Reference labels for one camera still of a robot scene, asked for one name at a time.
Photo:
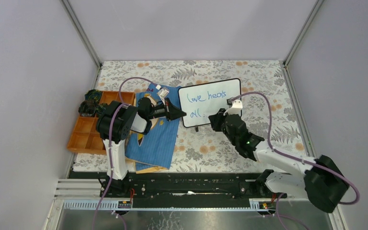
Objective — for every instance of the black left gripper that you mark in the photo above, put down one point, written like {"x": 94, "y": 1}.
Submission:
{"x": 172, "y": 112}

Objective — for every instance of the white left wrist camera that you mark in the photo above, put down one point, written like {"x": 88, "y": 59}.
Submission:
{"x": 162, "y": 94}

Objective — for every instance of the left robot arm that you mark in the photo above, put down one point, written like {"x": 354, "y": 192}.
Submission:
{"x": 117, "y": 121}

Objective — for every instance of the dark rolled fabric top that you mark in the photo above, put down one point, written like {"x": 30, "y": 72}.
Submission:
{"x": 93, "y": 94}

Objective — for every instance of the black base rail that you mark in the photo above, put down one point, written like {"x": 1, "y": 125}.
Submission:
{"x": 189, "y": 190}

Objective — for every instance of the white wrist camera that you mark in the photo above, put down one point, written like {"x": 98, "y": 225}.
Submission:
{"x": 235, "y": 107}
{"x": 162, "y": 94}

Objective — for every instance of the dark rolled fabric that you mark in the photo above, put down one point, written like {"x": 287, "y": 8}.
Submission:
{"x": 100, "y": 108}
{"x": 87, "y": 108}
{"x": 93, "y": 94}

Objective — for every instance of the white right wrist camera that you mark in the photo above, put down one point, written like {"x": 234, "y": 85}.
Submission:
{"x": 235, "y": 107}

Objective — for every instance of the dark rolled fabric middle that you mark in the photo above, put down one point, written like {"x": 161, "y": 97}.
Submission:
{"x": 100, "y": 108}

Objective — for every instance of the black framed whiteboard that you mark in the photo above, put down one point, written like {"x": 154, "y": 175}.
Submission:
{"x": 201, "y": 101}

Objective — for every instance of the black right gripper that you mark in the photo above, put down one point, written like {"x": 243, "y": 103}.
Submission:
{"x": 215, "y": 120}

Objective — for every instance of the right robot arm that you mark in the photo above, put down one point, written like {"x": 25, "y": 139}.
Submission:
{"x": 317, "y": 180}

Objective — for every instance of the dark rolled fabric left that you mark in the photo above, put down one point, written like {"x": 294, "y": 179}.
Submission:
{"x": 87, "y": 108}

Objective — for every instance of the blue pikachu cloth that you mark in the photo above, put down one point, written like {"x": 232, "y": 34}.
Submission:
{"x": 154, "y": 151}

